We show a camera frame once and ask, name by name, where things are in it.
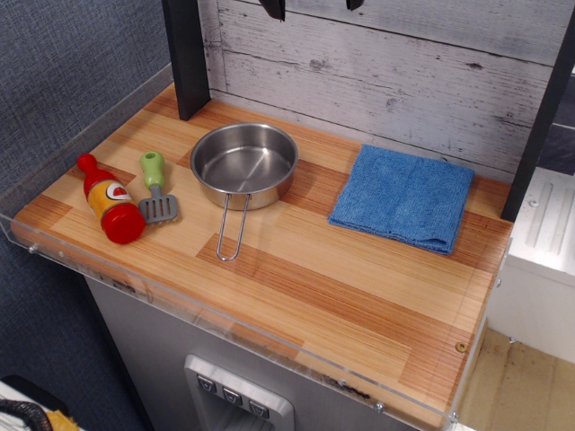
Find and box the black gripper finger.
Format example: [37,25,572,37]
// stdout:
[346,0,364,11]
[260,0,286,22]

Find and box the green grey toy spatula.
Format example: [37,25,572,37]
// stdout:
[138,151,179,224]

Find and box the red yellow hot sauce bottle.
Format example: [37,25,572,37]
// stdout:
[76,154,146,244]

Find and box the silver metal pan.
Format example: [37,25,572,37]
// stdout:
[190,122,299,261]

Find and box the blue folded rag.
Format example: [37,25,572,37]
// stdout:
[329,145,474,255]

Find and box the clear acrylic table guard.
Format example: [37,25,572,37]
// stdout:
[0,62,513,431]

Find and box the white toy sink unit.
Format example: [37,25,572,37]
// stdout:
[486,168,574,363]

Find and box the silver toy dispenser panel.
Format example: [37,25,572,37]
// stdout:
[184,355,296,431]

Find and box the yellow black object corner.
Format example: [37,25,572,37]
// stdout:
[1,399,82,431]

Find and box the dark left cabinet post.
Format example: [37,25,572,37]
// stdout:
[162,0,211,120]

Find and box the dark cabinet post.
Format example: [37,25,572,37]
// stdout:
[162,0,211,120]
[500,12,574,222]

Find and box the dark right cabinet post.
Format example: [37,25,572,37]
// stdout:
[500,12,574,222]

